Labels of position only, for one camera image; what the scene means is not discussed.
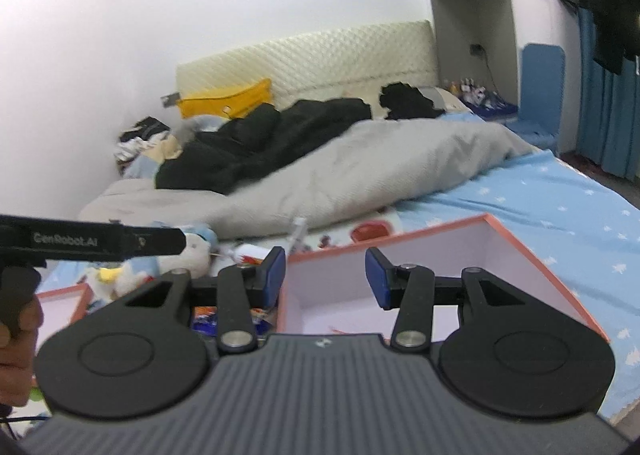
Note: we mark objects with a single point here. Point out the black wall socket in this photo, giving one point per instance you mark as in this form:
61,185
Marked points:
476,50

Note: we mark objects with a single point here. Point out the pile of snack packets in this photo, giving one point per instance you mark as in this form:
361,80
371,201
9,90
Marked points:
205,320

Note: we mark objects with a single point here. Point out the orange cardboard box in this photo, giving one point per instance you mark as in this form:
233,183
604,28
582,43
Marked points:
330,280

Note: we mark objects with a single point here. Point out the person's left hand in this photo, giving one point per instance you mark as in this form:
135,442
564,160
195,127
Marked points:
20,365

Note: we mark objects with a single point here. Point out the yellow pillow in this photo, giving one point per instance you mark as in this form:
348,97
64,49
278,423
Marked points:
225,102

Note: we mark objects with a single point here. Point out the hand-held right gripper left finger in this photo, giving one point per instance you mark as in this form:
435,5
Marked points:
272,275

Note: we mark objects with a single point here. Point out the fruit printed bedsheet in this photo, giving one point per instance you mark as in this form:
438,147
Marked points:
550,205

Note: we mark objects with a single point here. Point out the blue patterned box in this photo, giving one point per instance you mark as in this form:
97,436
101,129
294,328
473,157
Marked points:
495,109

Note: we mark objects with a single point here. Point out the white and blue plush toy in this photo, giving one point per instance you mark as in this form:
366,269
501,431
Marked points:
150,269

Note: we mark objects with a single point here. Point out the black garment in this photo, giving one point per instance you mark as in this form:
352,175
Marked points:
407,100

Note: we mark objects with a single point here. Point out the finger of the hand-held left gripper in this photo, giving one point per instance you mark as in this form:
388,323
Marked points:
160,241

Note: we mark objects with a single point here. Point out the hanging black clothes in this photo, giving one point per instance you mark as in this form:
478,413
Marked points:
610,10

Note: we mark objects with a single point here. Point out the pink cardboard box lid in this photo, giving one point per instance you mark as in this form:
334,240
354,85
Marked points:
60,302

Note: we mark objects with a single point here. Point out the beige pillow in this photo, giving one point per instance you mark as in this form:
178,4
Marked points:
450,102

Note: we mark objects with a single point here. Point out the cream quilted headboard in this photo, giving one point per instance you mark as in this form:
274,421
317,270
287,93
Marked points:
325,60

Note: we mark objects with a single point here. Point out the blue curtain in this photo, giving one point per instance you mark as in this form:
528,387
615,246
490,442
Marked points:
605,125

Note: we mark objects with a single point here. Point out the black coat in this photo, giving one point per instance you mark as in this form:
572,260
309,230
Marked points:
250,145

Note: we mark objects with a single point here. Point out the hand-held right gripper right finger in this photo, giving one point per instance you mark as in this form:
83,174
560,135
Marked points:
379,280

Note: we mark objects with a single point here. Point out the row of small bottles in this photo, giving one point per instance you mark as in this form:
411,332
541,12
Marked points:
465,90

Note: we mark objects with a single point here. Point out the blue chair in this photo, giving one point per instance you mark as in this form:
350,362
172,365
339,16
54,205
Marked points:
542,80

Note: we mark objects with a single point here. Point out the grey duvet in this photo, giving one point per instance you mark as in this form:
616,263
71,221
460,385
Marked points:
350,175

